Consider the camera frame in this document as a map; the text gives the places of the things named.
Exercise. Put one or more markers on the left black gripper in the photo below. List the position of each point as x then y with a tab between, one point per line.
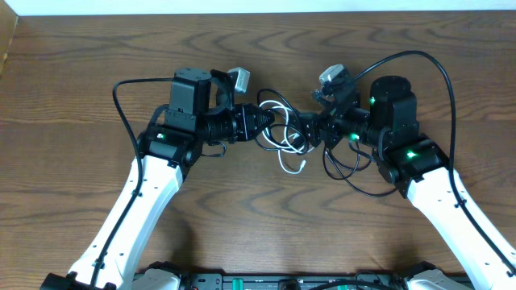
250	127

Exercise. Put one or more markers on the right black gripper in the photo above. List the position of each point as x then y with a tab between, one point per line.
327	122

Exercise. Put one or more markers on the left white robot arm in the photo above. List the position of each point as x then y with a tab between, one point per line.
201	111

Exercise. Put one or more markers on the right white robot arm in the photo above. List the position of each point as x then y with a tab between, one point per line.
387	134

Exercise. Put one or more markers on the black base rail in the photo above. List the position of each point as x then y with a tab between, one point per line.
168	276

